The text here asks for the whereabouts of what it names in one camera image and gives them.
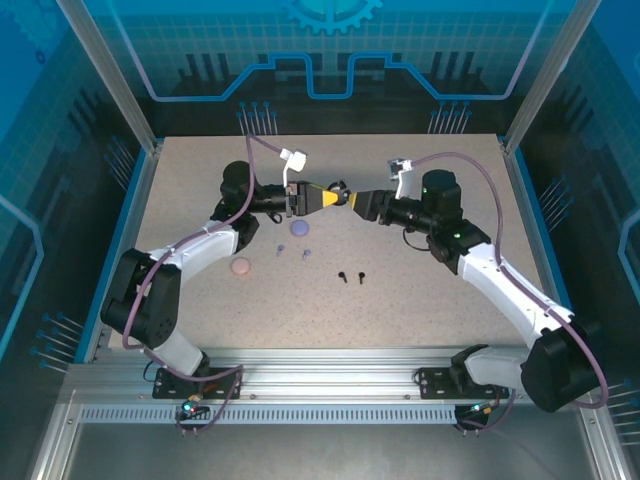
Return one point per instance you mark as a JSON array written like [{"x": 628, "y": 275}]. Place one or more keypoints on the aluminium frame post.
[
  {"x": 547, "y": 75},
  {"x": 117, "y": 80}
]

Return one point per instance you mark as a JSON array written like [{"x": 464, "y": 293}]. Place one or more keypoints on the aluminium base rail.
[{"x": 325, "y": 370}]

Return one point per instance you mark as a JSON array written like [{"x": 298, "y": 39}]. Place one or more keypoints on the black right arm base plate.
[{"x": 432, "y": 382}]

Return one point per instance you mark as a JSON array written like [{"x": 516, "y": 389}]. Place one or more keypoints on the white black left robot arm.
[{"x": 175, "y": 345}]

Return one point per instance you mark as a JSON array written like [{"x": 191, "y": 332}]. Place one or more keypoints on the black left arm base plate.
[{"x": 167, "y": 385}]

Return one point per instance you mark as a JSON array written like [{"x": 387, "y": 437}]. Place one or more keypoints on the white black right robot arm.
[{"x": 510, "y": 295}]

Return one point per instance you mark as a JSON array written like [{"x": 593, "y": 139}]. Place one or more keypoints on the small connector board with LEDs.
[
  {"x": 479, "y": 410},
  {"x": 190, "y": 407}
]

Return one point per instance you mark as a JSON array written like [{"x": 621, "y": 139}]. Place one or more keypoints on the pink earbud charging case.
[{"x": 241, "y": 266}]

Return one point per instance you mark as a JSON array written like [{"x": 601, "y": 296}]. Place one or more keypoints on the grey metal sheet panel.
[{"x": 325, "y": 455}]

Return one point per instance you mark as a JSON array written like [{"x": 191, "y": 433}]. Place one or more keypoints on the aluminium blue side rail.
[
  {"x": 535, "y": 225},
  {"x": 127, "y": 235}
]

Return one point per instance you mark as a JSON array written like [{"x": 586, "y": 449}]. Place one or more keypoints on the purple earbud charging case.
[{"x": 300, "y": 227}]

